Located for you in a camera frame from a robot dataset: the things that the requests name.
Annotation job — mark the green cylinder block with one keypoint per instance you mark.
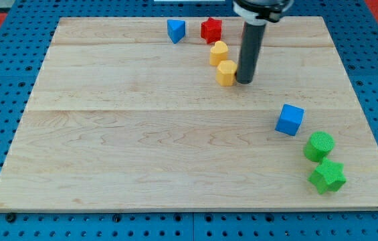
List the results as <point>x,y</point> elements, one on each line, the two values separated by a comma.
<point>318,146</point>

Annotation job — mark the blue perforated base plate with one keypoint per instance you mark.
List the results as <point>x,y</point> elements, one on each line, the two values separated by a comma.
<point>26,29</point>

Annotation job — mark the red star block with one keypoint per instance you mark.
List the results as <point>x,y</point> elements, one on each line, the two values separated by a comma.
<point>211,30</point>

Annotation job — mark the yellow hexagon block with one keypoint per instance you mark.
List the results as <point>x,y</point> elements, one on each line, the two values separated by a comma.
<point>225,73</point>

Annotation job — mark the blue triangle block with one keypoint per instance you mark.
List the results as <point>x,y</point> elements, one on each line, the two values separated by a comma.
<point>176,30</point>

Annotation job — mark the yellow heart block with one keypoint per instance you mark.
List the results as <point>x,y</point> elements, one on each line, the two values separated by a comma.
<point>218,53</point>

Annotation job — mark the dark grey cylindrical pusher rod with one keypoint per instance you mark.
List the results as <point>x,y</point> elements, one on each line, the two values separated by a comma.
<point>252,36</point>

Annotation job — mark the black white robot wrist flange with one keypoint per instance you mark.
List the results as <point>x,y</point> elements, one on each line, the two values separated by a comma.
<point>259,12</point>

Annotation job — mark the green star block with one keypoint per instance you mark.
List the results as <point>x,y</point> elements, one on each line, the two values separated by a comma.
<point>328,176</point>

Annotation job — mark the blue cube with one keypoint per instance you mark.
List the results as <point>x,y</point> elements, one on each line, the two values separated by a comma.
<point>290,119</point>

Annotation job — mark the light wooden board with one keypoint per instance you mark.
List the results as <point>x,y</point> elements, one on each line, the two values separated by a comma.
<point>120,119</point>

